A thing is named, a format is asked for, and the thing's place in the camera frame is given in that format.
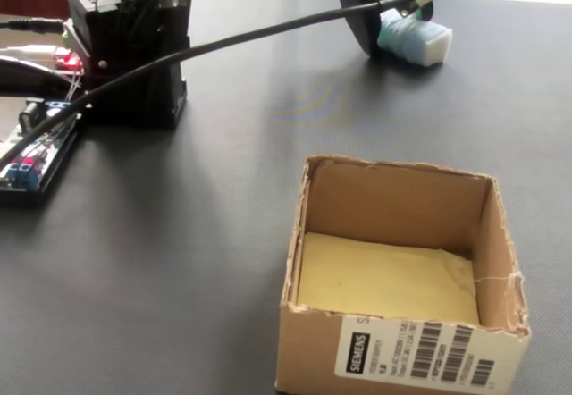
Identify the blue yarn foam block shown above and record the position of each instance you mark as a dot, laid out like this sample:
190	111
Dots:
415	39

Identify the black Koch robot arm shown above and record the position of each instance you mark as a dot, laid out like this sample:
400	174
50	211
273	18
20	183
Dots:
134	64

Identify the open cardboard box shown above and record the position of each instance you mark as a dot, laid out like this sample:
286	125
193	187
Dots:
313	341

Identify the yellow paper sheet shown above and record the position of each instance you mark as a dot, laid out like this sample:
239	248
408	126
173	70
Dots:
384	279

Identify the red-lit controller board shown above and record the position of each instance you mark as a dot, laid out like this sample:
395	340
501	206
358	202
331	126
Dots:
69	61

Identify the dark grey table mat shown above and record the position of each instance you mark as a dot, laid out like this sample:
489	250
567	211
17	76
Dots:
179	279

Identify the blue electronics board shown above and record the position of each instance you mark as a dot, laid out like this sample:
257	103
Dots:
27	167

